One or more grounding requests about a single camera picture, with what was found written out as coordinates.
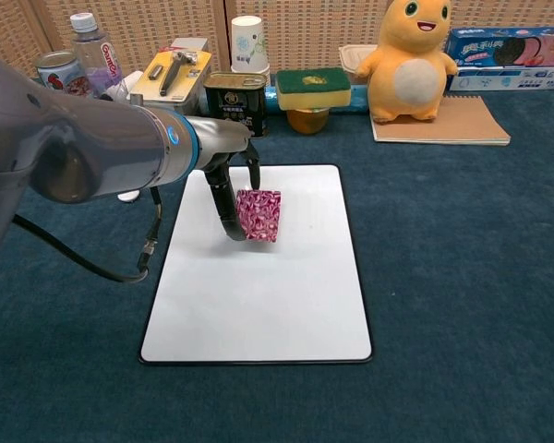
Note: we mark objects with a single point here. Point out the white and blue wrap box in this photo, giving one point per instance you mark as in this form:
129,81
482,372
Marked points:
512,80

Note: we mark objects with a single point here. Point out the blue Oreo cookie box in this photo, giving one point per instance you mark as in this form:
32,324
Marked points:
503,48

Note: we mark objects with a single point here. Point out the brown spiral notebook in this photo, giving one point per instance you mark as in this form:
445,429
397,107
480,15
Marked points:
461,122

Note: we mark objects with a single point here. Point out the white box with red tab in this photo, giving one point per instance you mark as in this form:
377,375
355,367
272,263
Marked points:
191,44

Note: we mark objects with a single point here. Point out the beige plastic food container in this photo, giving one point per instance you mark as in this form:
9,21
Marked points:
351,60

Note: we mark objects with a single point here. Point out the white rectangular board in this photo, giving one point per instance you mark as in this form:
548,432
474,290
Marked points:
258,300

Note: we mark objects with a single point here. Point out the small white round disc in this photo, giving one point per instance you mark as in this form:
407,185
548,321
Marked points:
128,197

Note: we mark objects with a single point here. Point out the black luncheon meat can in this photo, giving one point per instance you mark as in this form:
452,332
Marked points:
235,99

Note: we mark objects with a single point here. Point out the white printed paper cup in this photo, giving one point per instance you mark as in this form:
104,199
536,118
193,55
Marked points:
249,46

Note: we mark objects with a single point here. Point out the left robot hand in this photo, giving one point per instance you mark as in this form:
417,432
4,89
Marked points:
224,138

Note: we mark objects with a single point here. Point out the small translucent plastic cup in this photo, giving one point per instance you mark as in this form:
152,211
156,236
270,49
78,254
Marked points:
125,85

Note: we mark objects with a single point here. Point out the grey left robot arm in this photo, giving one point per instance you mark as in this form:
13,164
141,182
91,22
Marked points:
74,138

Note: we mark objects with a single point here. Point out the magenta patterned card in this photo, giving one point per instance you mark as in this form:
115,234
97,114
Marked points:
261,214

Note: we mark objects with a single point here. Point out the white rectangular storage box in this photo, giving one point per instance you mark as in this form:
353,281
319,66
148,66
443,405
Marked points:
184,107

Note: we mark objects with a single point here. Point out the yellow plush toy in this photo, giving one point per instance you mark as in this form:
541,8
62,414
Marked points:
411,60

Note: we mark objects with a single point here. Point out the razor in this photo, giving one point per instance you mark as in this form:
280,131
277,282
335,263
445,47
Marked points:
143,89

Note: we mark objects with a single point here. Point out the woven rattan folding screen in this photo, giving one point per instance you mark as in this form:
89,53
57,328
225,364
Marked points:
304,27

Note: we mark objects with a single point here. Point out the green and yellow sponge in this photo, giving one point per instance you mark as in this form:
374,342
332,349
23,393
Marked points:
314,94

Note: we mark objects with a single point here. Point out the clear plastic water bottle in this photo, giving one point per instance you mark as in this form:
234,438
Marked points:
94,51

